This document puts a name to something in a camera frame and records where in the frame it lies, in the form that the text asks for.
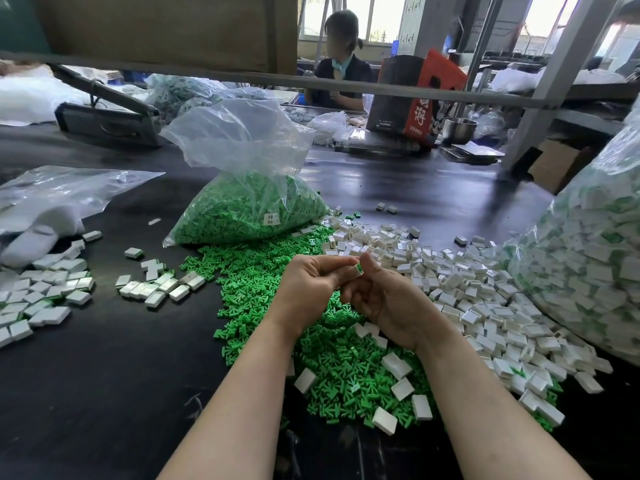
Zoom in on person's left hand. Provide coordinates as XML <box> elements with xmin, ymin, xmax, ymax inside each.
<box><xmin>265</xmin><ymin>253</ymin><xmax>361</xmax><ymax>342</ymax></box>

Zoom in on person's right hand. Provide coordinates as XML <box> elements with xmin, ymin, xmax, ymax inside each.
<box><xmin>340</xmin><ymin>253</ymin><xmax>453</xmax><ymax>354</ymax></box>

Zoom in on pile of green parts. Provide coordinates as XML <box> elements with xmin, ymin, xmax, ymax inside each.
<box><xmin>180</xmin><ymin>223</ymin><xmax>559</xmax><ymax>434</ymax></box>

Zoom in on pile of white plastic caps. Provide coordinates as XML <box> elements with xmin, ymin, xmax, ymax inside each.
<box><xmin>288</xmin><ymin>207</ymin><xmax>615</xmax><ymax>436</ymax></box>

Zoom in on pile of assembled white pieces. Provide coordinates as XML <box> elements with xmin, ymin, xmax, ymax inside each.
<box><xmin>0</xmin><ymin>229</ymin><xmax>103</xmax><ymax>349</ymax></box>

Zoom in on person's right forearm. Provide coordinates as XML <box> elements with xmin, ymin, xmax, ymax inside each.
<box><xmin>418</xmin><ymin>329</ymin><xmax>591</xmax><ymax>480</ymax></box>

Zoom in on person's left forearm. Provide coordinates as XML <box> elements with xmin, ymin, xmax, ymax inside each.
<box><xmin>158</xmin><ymin>325</ymin><xmax>301</xmax><ymax>480</ymax></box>

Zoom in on bag of green clips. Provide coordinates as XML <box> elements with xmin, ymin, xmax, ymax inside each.
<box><xmin>160</xmin><ymin>99</ymin><xmax>331</xmax><ymax>248</ymax></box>

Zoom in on large bag of white caps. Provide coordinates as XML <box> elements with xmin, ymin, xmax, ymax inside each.
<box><xmin>510</xmin><ymin>93</ymin><xmax>640</xmax><ymax>366</ymax></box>

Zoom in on clear bag of pale parts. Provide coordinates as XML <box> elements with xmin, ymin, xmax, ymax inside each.
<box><xmin>145</xmin><ymin>75</ymin><xmax>306</xmax><ymax>123</ymax></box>

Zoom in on white paper sheets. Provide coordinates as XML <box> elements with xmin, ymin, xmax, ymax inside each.
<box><xmin>441</xmin><ymin>139</ymin><xmax>505</xmax><ymax>165</ymax></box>

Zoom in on crumpled white plastic bag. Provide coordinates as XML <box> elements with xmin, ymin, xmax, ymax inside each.
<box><xmin>307</xmin><ymin>111</ymin><xmax>357</xmax><ymax>146</ymax></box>

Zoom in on metal bowl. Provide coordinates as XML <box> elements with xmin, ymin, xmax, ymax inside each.
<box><xmin>444</xmin><ymin>117</ymin><xmax>478</xmax><ymax>145</ymax></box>

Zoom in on black and red box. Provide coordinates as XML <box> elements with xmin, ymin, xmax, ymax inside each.
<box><xmin>366</xmin><ymin>49</ymin><xmax>468</xmax><ymax>144</ymax></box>

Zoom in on cardboard box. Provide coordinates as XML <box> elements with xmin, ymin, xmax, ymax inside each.
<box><xmin>529</xmin><ymin>139</ymin><xmax>598</xmax><ymax>195</ymax></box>

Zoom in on black table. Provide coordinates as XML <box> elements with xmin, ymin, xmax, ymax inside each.
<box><xmin>0</xmin><ymin>89</ymin><xmax>640</xmax><ymax>480</ymax></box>

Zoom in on empty clear plastic bag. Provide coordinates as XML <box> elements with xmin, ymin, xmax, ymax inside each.
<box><xmin>0</xmin><ymin>165</ymin><xmax>166</xmax><ymax>271</ymax></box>

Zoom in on white bags on shelf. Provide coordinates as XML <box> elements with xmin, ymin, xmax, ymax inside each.
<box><xmin>490</xmin><ymin>67</ymin><xmax>626</xmax><ymax>96</ymax></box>

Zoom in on brown board panel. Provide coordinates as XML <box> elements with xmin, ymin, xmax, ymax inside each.
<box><xmin>0</xmin><ymin>0</ymin><xmax>299</xmax><ymax>70</ymax></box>

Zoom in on white plastic sheet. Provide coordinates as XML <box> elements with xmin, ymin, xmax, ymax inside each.
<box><xmin>0</xmin><ymin>67</ymin><xmax>91</xmax><ymax>128</ymax></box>

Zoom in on grey metal shelf frame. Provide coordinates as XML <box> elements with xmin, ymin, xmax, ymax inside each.
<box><xmin>0</xmin><ymin>0</ymin><xmax>640</xmax><ymax>174</ymax></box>

